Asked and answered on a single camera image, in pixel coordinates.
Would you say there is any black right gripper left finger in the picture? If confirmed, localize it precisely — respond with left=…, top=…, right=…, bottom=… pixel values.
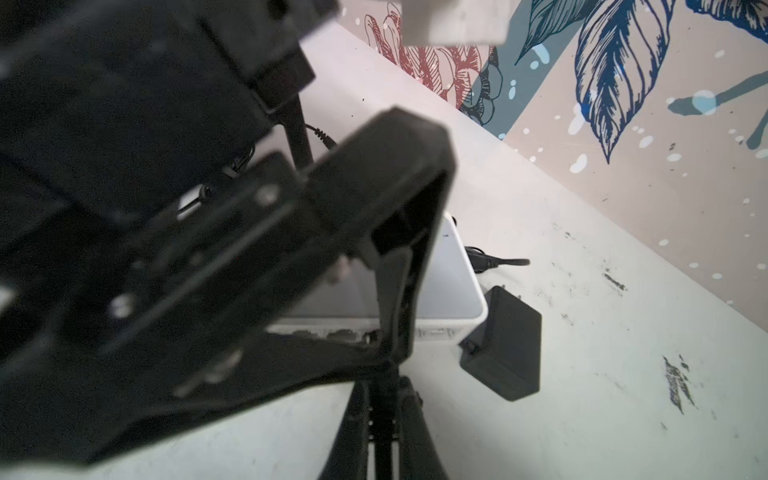
left=319, top=382, right=370, bottom=480

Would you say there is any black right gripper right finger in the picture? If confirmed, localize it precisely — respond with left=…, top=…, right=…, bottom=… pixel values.
left=395, top=376, right=448, bottom=480

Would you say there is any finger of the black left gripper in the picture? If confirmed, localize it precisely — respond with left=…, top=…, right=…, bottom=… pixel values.
left=359, top=170, right=451, bottom=364

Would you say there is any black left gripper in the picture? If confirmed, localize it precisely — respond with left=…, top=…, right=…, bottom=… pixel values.
left=1, top=1, right=456, bottom=465

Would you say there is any black power adapter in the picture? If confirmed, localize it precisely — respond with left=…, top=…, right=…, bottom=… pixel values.
left=459, top=285, right=542, bottom=402
left=305, top=124, right=337, bottom=150

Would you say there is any white network switch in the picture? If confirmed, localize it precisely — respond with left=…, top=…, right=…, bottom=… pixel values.
left=267, top=213, right=488, bottom=344

